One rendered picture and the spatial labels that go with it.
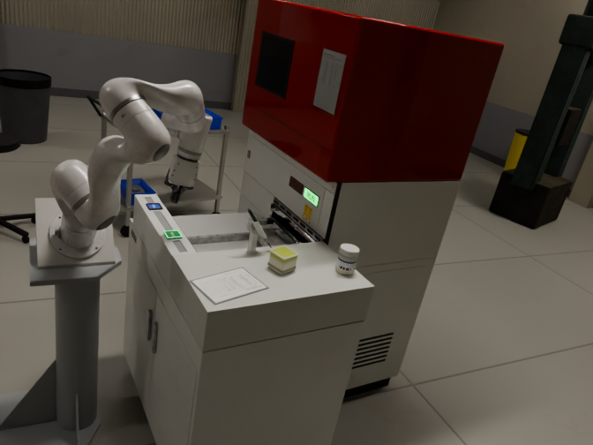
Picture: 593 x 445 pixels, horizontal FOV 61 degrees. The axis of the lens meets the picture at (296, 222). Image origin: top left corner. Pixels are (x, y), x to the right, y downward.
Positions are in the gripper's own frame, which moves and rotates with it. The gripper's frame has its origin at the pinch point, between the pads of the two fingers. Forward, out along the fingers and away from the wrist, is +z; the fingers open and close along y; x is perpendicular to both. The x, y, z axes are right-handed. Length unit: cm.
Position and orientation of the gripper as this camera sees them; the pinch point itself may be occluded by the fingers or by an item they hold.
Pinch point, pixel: (175, 197)
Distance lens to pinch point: 185.5
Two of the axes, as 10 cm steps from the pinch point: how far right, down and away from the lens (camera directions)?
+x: 4.8, 4.3, -7.6
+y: -8.0, -1.3, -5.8
